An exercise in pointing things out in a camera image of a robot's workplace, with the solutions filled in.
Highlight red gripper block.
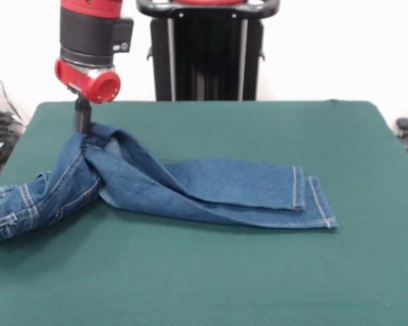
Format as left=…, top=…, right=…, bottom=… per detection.
left=54, top=58, right=122, bottom=134

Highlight blue denim jeans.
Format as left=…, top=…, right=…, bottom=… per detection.
left=0, top=122, right=339, bottom=247

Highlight dark green table cloth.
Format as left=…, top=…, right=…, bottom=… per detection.
left=0, top=99, right=408, bottom=326

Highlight black cable bundle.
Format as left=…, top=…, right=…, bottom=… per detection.
left=0, top=111, right=25, bottom=177

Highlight thin grey cable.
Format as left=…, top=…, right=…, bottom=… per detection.
left=0, top=62, right=23, bottom=123

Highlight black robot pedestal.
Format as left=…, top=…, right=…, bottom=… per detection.
left=135, top=0, right=280, bottom=102

